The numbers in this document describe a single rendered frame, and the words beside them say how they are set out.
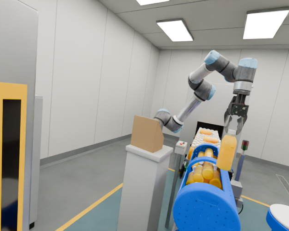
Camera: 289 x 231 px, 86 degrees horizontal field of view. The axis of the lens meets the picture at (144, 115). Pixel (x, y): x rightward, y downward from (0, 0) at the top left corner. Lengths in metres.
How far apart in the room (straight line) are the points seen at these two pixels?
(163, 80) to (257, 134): 3.63
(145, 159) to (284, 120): 5.13
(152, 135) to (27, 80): 1.08
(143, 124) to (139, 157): 0.28
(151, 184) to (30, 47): 1.23
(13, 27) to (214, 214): 0.86
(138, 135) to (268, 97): 5.01
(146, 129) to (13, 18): 1.13
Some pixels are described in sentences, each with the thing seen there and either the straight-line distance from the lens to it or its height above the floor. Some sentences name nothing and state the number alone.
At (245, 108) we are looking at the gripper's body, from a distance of 0.84.
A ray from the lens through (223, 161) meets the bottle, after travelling 0.91.
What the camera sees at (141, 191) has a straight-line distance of 1.44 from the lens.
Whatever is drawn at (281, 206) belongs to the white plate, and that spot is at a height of 1.04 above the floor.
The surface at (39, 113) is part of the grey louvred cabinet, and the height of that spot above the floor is 1.28.
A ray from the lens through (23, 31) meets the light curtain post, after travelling 0.27.
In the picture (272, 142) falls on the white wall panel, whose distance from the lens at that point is 6.03.
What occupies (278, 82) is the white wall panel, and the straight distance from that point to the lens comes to 5.99.
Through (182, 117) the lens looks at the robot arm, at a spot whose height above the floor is 1.45.
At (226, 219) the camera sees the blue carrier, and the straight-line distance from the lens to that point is 0.86.
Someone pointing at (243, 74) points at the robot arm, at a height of 1.76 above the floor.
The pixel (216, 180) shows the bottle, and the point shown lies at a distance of 1.15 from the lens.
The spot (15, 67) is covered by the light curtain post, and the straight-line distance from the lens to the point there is 0.26.
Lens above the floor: 1.61
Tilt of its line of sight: 8 degrees down
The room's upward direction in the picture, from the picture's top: 8 degrees clockwise
